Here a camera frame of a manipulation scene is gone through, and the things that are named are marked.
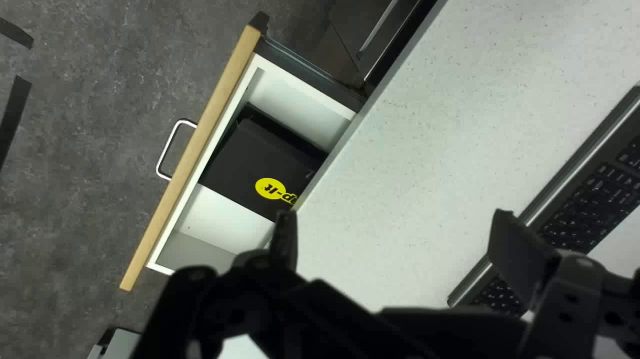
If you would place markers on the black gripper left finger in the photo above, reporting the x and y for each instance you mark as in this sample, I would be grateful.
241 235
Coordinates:
284 243

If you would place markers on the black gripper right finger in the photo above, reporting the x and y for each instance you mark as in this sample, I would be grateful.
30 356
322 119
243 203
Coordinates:
520 257

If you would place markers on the white drawer with wooden front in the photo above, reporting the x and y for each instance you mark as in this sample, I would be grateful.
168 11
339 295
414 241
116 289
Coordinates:
201 147

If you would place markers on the black box in drawer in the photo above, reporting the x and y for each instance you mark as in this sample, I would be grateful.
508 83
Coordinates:
251 157

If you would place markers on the round yellow sticker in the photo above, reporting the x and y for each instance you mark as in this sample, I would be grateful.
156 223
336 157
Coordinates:
274 191

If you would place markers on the black keyboard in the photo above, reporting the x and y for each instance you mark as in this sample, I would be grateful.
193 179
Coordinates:
586 201

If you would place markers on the black built-in oven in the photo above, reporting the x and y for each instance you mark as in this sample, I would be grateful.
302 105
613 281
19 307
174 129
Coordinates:
372 63

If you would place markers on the black floor strip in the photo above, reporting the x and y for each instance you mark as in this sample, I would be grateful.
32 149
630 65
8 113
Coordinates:
13 121
16 33

